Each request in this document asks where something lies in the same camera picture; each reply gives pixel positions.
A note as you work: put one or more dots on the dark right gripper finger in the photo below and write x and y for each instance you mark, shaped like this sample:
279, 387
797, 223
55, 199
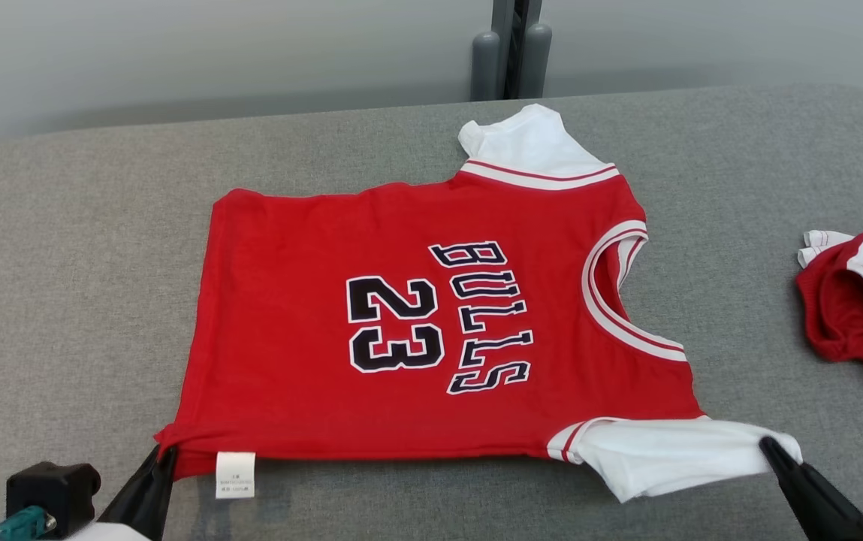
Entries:
822, 503

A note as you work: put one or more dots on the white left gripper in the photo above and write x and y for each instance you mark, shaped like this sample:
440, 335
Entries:
104, 533

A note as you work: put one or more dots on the red shorts with white stripe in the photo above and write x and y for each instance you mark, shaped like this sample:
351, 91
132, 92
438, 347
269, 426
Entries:
859, 315

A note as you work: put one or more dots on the red Bulls 23 jersey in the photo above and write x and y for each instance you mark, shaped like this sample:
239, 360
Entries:
288, 248

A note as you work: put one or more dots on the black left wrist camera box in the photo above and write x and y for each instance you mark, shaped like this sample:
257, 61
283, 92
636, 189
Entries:
55, 492

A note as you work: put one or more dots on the grey partition post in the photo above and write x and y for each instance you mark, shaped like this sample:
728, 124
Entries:
510, 60

